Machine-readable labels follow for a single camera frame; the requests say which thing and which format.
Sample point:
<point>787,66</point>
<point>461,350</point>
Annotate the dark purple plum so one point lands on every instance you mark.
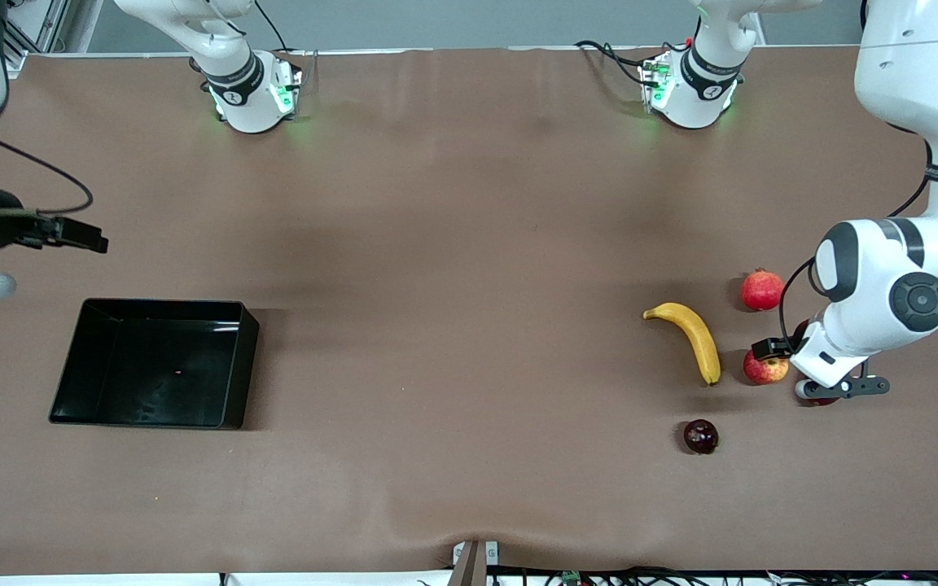
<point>701,437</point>

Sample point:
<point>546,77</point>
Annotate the black plastic box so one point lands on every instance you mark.
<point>151,366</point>

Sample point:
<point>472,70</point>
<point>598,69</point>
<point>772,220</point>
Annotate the red pomegranate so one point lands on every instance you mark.
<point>763,290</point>

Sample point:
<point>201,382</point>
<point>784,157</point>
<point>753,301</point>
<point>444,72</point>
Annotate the aluminium frame profile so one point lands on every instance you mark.
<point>37,24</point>

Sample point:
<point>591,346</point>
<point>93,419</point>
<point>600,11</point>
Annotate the yellow banana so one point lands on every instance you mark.
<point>693,330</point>

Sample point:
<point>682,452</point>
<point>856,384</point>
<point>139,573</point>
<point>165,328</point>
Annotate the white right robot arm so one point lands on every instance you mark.
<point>245,89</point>

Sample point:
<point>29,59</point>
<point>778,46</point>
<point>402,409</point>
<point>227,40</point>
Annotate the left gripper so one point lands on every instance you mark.
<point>772,349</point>

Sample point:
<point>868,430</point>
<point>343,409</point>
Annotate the red yellow apple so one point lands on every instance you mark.
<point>766,371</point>

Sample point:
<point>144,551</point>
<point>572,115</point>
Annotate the brown table mat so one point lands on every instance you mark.
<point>469,285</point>

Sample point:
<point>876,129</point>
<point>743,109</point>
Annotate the grey table edge bracket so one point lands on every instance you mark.
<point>473,561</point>

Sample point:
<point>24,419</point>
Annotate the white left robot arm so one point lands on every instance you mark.
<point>917,81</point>

